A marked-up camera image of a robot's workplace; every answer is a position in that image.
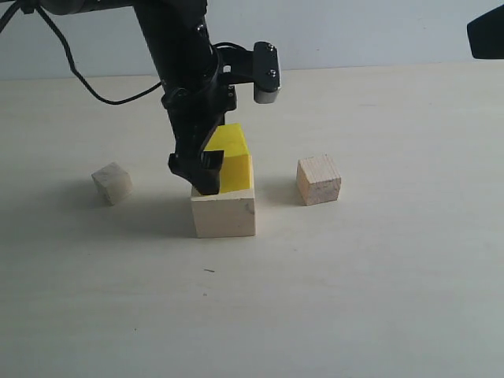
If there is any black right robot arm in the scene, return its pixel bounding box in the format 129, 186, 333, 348
466, 6, 504, 60

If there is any yellow cube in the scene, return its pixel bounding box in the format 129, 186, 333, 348
205, 124, 253, 194

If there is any small wooden cube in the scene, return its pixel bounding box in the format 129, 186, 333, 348
91, 162, 133, 206

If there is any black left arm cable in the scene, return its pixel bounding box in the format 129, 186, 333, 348
0, 0, 163, 106

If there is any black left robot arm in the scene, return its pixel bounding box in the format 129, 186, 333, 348
37, 1, 236, 195

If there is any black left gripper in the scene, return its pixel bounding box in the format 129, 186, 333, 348
133, 1, 237, 195

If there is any medium wooden cube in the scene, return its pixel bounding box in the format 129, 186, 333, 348
296, 154, 342, 206

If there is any large wooden cube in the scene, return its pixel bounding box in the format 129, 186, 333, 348
190, 155, 257, 239

